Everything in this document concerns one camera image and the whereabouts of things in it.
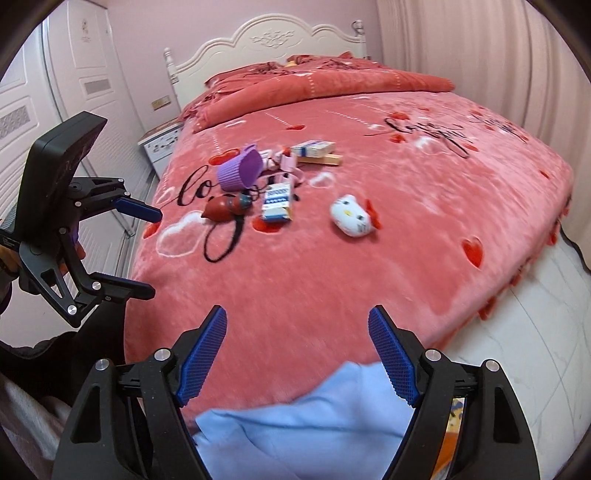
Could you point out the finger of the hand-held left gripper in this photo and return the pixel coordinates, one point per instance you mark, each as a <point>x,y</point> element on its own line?
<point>138,210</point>
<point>124,290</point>

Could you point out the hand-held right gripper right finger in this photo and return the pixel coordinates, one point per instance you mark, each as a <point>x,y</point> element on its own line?
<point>392,355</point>

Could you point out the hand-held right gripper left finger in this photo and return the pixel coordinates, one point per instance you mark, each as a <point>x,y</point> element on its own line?
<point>203,355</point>

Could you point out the red toy figure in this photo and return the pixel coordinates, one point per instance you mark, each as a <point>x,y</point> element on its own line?
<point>219,207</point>

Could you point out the purple ribbed basket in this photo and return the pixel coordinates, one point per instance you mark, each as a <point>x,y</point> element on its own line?
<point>235,173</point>

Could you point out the blue and white box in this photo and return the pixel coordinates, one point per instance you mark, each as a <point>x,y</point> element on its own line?
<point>277,203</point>

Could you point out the white cat plush toy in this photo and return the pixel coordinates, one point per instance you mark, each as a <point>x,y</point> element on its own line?
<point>351,214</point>

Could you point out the blue white yellow box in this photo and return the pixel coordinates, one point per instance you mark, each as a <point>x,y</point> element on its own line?
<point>311,148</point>

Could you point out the wooden block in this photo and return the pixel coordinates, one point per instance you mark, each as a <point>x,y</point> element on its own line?
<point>325,160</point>

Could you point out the person's left hand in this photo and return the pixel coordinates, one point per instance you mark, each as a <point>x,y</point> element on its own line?
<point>80,251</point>

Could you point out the white nightstand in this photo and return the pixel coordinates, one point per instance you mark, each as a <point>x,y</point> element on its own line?
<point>159,145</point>

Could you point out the white wardrobe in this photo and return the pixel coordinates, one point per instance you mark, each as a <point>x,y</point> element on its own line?
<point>92,69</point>

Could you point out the bed with red blanket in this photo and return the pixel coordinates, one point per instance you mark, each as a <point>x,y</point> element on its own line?
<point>369,254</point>

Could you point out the dark cloth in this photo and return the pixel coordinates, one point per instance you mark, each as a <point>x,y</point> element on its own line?
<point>46,364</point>

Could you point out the person's light blue trousers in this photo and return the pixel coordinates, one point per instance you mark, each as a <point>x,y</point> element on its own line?
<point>300,429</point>

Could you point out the red printed pillow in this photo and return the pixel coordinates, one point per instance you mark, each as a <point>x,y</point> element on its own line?
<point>249,71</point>
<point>332,61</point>

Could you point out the folded red quilt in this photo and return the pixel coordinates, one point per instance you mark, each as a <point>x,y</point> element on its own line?
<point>323,87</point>

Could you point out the white carved headboard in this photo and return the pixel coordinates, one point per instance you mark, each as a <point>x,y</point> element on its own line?
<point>277,34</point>

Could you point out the pale pink curtain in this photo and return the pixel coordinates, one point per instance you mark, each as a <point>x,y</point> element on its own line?
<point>508,69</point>

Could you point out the gold wall switch panel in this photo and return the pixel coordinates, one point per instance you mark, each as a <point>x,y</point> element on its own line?
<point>161,103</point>

